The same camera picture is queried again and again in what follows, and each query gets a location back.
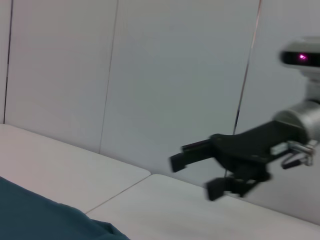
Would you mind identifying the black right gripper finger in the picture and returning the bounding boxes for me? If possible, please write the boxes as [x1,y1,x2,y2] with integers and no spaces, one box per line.
[169,138,219,173]
[205,173,260,202]

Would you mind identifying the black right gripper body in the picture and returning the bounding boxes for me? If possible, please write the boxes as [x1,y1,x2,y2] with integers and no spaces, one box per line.
[209,119,305,182]

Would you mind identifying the teal t-shirt with FREE print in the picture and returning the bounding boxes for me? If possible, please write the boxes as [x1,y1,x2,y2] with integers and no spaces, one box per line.
[0,176,131,240]

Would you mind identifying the right arm plug with cable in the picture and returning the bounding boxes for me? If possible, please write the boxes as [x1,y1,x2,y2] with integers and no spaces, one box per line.
[282,139,320,170]

